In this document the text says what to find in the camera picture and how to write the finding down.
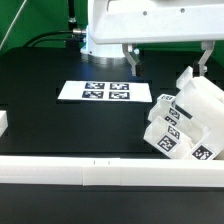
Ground white front fence bar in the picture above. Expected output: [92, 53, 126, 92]
[0, 156, 224, 187]

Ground black cables at base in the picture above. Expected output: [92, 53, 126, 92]
[22, 28, 88, 48]

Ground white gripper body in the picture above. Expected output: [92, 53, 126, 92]
[88, 0, 224, 44]

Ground white chair seat part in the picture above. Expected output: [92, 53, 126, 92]
[173, 113, 224, 161]

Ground thin white cord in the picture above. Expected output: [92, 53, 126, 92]
[0, 0, 29, 52]

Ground black vertical pole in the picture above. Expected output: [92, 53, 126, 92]
[67, 0, 76, 23]

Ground white fence bar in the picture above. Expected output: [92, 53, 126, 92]
[0, 110, 8, 137]
[0, 156, 224, 187]

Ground white chair back frame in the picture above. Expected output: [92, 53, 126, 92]
[175, 66, 224, 134]

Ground white tagged cube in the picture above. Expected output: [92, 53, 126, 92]
[157, 94, 175, 102]

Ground white left fence bar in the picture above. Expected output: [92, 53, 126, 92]
[0, 110, 8, 137]

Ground white marker base sheet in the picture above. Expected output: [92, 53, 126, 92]
[58, 81, 152, 103]

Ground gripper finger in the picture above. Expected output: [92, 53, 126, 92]
[193, 40, 215, 77]
[122, 44, 144, 76]

